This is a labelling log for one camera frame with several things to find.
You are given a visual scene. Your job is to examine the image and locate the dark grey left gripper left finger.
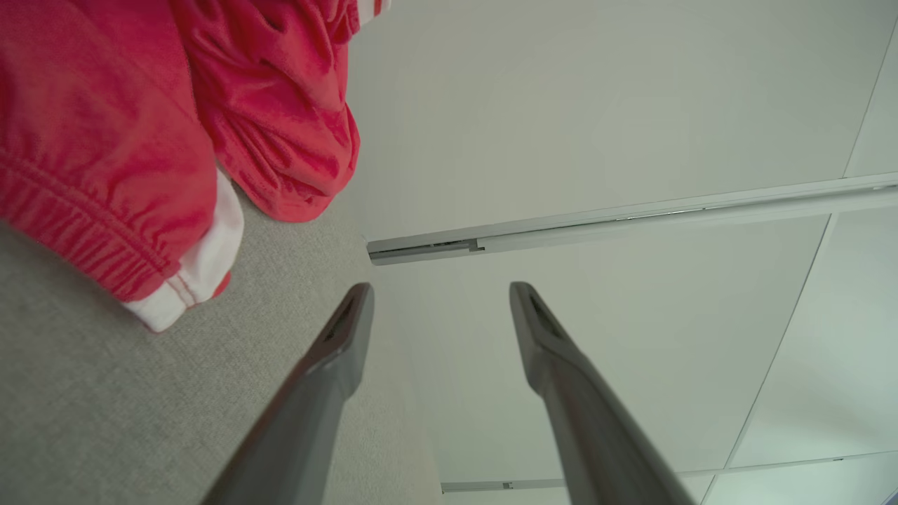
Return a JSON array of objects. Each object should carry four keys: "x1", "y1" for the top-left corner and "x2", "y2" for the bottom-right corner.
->
[{"x1": 202, "y1": 283, "x2": 375, "y2": 505}]

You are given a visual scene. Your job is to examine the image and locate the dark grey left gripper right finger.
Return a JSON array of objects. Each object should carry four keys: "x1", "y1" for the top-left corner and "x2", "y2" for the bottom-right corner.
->
[{"x1": 509, "y1": 282, "x2": 695, "y2": 505}]

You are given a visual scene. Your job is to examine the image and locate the red basketball jersey white trim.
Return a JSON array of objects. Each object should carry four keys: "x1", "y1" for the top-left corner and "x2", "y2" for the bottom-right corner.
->
[{"x1": 172, "y1": 0, "x2": 391, "y2": 223}]

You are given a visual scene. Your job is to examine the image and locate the red shorts with white stripe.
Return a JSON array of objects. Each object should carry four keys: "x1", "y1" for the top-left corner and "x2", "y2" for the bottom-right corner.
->
[{"x1": 0, "y1": 0, "x2": 245, "y2": 334}]

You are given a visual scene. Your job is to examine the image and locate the short white ceiling track rail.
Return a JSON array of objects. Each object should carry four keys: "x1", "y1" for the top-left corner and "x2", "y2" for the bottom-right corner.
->
[{"x1": 441, "y1": 479, "x2": 569, "y2": 493}]

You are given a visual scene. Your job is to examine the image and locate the long white ceiling track rail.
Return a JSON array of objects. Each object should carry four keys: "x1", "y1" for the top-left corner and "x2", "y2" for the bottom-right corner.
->
[{"x1": 366, "y1": 172, "x2": 898, "y2": 266}]

